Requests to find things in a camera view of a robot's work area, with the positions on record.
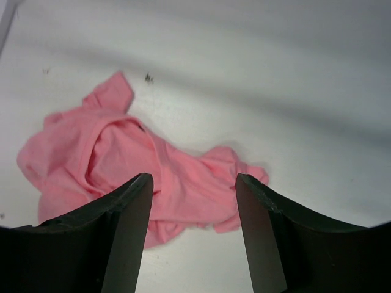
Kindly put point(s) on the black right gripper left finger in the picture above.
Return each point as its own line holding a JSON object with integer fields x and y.
{"x": 95, "y": 248}

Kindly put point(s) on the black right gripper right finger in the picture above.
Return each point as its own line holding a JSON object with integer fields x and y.
{"x": 291, "y": 248}

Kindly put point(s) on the pink t shirt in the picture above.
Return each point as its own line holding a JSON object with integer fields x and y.
{"x": 86, "y": 152}

